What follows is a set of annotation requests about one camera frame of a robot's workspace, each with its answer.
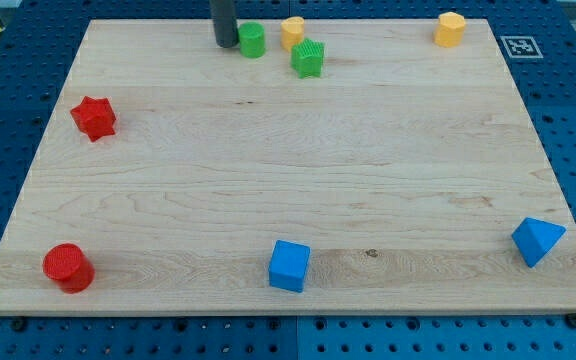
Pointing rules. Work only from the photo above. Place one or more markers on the yellow hexagon block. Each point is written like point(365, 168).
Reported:
point(449, 30)

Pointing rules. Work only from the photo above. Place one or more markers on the wooden board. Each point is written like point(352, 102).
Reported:
point(405, 168)

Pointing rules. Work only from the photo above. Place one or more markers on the blue cube block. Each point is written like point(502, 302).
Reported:
point(288, 266)

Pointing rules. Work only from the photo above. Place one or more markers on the green star block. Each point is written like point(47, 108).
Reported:
point(307, 58)

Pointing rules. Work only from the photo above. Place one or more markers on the green cylinder block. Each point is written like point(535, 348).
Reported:
point(252, 39)

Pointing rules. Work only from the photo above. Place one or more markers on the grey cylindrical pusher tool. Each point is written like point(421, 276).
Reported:
point(224, 18)

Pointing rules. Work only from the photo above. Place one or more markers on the red star block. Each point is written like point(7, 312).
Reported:
point(94, 117)

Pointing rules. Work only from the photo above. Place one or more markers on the red cylinder block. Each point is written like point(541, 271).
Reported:
point(67, 266)

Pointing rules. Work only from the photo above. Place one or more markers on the blue triangle block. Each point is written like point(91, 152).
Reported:
point(535, 238)

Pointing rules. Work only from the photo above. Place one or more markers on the white fiducial marker tag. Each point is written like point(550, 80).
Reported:
point(521, 47)

